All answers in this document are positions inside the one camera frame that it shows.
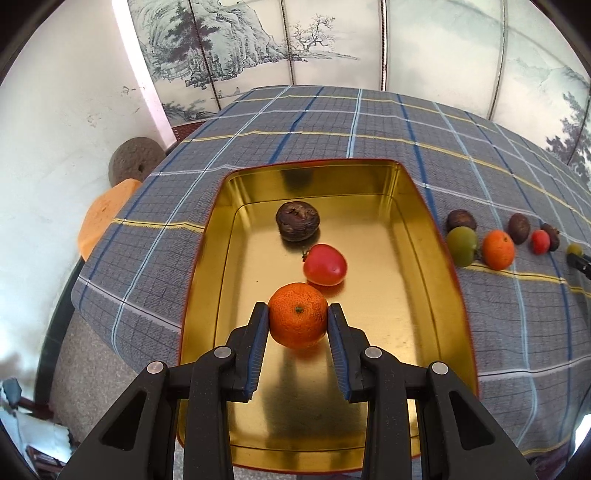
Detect blue plaid tablecloth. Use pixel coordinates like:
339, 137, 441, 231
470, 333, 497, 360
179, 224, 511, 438
72, 86, 590, 456

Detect dark brown fruit in tin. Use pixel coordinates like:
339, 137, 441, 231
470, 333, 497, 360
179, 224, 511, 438
276, 201, 321, 242

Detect small red tomato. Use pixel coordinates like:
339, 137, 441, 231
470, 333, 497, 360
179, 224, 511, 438
530, 229, 551, 255

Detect small green fruit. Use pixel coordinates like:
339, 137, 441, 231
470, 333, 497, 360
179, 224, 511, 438
567, 243, 583, 257

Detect painted folding screen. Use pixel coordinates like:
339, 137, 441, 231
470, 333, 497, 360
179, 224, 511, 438
128, 0, 590, 182

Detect orange stool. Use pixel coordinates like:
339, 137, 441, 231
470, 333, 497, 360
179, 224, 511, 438
77, 178, 141, 261

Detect orange tangerine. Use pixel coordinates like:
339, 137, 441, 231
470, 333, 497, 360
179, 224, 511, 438
267, 283, 328, 350
481, 230, 515, 271

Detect red gold tin box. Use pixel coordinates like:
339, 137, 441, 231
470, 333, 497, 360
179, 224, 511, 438
176, 158, 480, 475

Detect round grey millstone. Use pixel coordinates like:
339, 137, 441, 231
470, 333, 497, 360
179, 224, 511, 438
108, 137, 165, 186

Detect dark brown fruit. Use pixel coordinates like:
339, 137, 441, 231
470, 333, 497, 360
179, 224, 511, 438
276, 201, 321, 242
507, 213, 531, 245
541, 223, 560, 252
446, 209, 478, 232

